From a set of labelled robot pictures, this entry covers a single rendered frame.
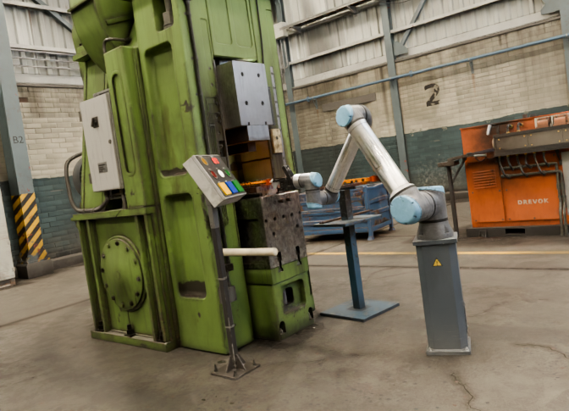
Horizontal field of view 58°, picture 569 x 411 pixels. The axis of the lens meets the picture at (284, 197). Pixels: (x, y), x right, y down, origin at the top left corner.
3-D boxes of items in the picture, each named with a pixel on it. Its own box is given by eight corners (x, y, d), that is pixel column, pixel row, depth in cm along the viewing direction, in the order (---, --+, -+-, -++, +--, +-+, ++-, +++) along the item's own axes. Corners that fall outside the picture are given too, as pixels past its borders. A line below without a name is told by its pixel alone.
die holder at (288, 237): (307, 255, 345) (298, 190, 343) (270, 269, 316) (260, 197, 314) (247, 255, 381) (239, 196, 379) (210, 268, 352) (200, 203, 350)
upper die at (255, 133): (270, 139, 334) (267, 124, 333) (249, 141, 319) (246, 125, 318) (225, 147, 361) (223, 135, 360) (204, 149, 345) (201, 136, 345)
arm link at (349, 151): (368, 100, 293) (326, 196, 327) (355, 100, 284) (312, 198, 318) (383, 110, 286) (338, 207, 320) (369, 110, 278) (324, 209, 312)
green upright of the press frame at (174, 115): (255, 341, 330) (202, -21, 318) (226, 356, 310) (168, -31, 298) (209, 334, 358) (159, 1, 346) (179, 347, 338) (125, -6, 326)
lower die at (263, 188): (278, 193, 336) (276, 180, 335) (256, 197, 320) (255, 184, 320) (233, 197, 363) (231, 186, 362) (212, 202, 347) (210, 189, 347)
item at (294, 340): (343, 324, 339) (343, 322, 339) (288, 356, 295) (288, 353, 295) (296, 319, 364) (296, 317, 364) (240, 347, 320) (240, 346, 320)
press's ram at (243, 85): (281, 124, 344) (273, 64, 342) (241, 125, 314) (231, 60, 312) (237, 134, 371) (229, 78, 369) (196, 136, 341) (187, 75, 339)
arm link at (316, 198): (328, 207, 310) (325, 186, 309) (315, 210, 302) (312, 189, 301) (317, 208, 317) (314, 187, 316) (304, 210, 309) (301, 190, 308)
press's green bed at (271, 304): (316, 324, 348) (306, 256, 345) (281, 342, 319) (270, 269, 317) (256, 317, 383) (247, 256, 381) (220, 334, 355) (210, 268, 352)
